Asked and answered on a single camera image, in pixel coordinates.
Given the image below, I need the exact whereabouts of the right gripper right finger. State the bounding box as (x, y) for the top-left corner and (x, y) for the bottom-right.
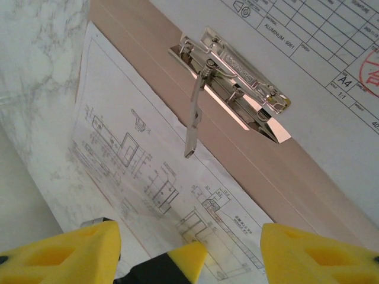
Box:
(259, 223), (379, 284)

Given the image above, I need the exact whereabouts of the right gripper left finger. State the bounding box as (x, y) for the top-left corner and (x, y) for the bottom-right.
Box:
(0, 220), (122, 284)

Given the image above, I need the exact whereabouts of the white engineering drawing sheet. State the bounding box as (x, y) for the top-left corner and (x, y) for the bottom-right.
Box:
(147, 0), (379, 222)
(47, 22), (275, 284)

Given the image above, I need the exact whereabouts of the brown paper folder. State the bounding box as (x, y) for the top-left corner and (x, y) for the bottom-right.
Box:
(88, 0), (379, 252)

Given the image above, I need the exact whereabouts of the silver metal folder clip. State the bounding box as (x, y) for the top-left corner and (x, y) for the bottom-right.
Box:
(168, 26), (293, 159)

